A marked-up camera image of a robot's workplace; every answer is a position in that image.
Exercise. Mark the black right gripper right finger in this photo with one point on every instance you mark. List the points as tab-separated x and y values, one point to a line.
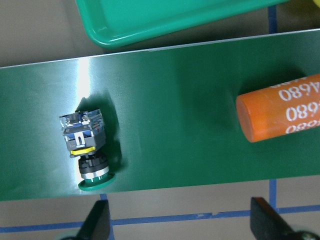
266	223

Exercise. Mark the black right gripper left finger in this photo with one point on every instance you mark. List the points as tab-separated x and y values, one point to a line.
97	224

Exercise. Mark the green push button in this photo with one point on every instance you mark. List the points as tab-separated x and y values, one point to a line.
84	135

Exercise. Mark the orange cylinder 4680 label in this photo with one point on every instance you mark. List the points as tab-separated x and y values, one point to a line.
281	109

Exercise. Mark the green conveyor belt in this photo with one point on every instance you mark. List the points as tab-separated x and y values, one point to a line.
170	116

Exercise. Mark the green plastic tray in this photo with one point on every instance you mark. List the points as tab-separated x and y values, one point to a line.
112	24

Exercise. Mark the yellow plastic tray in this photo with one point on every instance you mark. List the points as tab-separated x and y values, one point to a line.
316	3

